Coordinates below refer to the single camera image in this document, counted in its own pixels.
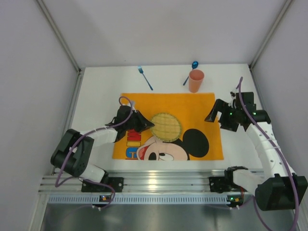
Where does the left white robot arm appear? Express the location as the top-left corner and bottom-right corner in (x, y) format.
(51, 105), (154, 184)

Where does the pink plastic cup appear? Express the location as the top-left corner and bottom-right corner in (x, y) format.
(188, 69), (205, 93)

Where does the aluminium mounting rail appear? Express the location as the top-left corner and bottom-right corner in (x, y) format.
(38, 169), (224, 194)

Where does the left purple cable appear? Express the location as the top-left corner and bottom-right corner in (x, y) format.
(54, 96), (138, 210)

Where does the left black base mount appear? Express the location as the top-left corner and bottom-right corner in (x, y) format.
(81, 177), (124, 193)

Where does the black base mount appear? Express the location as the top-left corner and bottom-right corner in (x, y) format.
(81, 177), (124, 193)
(209, 166), (247, 193)

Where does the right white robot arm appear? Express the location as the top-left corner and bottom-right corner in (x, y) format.
(205, 92), (308, 211)

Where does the yellow woven round plate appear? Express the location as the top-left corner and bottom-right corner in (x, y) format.
(150, 113), (182, 142)

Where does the grey slotted cable duct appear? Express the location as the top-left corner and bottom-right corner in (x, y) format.
(48, 194), (243, 205)

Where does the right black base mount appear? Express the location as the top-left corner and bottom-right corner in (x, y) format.
(209, 166), (247, 193)

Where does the blue metallic spoon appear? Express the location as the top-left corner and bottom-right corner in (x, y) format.
(182, 60), (199, 86)

